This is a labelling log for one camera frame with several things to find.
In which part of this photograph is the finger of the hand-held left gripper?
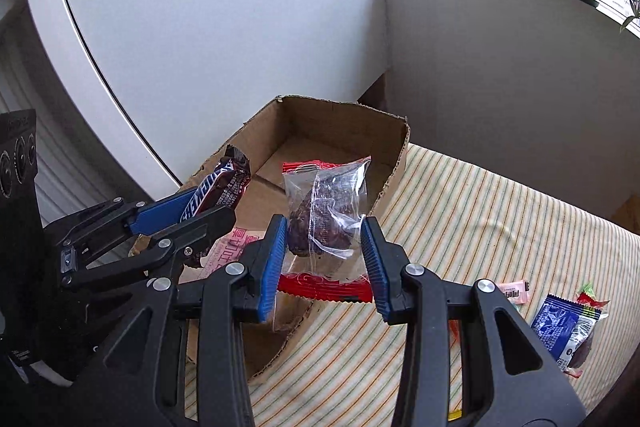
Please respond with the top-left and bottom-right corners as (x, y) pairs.
(44, 188), (201, 259)
(59, 205), (237, 291)

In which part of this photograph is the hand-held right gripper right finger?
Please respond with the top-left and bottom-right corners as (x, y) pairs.
(359, 216), (587, 427)

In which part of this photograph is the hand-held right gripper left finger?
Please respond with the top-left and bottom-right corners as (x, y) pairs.
(60, 214), (289, 427)

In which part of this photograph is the brown chocolate bar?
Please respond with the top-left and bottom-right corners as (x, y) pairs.
(179, 144), (252, 269)

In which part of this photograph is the clear red-edged snack packet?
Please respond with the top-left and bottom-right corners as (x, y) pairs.
(277, 157), (374, 306)

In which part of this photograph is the pink candy packet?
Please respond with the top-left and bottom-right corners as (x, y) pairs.
(495, 279), (531, 306)

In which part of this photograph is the cardboard box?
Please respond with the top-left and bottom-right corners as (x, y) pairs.
(129, 95), (411, 381)

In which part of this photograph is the blue snack packet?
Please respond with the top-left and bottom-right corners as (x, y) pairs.
(531, 294), (609, 378)

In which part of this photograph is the red and green candy packet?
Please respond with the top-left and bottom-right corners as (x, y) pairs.
(575, 282), (610, 308)

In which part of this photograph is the striped bed sheet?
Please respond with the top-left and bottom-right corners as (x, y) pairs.
(182, 142), (640, 427)

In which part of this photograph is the white ribbed panel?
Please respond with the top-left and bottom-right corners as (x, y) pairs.
(0, 2), (182, 229)

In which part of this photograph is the white wardrobe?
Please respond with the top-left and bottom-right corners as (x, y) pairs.
(20, 0), (394, 204)

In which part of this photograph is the wooden nightstand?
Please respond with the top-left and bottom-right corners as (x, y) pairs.
(611, 193), (640, 236)

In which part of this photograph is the wooden bed frame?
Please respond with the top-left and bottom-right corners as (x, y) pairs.
(357, 72), (394, 112)

